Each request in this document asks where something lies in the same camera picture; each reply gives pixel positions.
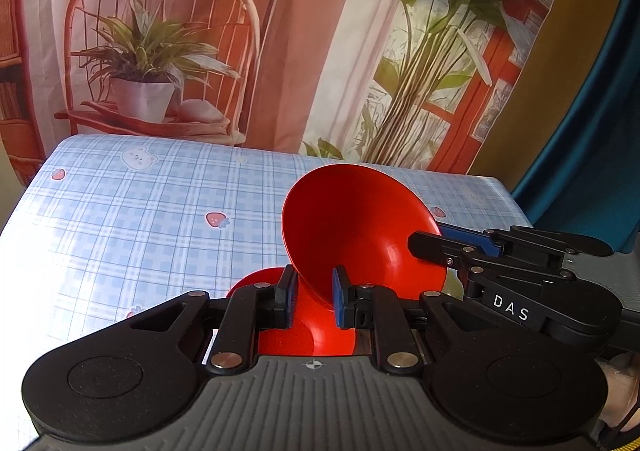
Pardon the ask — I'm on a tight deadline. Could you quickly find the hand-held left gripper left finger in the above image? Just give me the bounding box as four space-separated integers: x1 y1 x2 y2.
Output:
127 265 301 376

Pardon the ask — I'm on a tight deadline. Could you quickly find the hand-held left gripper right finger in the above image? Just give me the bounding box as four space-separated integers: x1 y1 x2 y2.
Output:
331 265 501 376

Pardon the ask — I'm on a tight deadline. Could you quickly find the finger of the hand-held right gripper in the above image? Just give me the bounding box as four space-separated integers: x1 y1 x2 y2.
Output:
407 229 574 280
439 223 614 257

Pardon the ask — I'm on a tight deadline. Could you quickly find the red plastic bowl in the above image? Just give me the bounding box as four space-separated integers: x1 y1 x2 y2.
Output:
226 267 317 357
281 163 450 357

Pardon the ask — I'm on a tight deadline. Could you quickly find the person's right hand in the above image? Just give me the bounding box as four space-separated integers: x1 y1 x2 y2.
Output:
598 352 640 428

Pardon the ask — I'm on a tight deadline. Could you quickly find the green plastic bowl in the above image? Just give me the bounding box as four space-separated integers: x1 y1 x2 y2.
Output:
442 269 468 303

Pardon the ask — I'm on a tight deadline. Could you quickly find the blue curtain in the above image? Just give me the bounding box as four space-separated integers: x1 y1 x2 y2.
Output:
510 0 640 254

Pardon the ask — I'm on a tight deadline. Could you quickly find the blue checked tablecloth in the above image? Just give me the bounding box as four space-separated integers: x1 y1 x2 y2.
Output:
0 133 534 438

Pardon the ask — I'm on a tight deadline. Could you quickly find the printed room scene backdrop cloth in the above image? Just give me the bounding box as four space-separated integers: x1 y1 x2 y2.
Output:
0 0 576 178

